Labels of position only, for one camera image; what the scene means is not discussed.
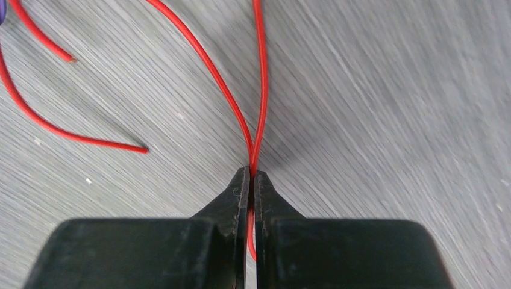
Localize red wire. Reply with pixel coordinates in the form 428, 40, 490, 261
0, 0, 269, 262

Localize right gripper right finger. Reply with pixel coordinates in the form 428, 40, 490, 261
254, 171, 453, 288

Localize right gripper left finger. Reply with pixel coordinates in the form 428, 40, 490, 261
24, 167, 250, 288

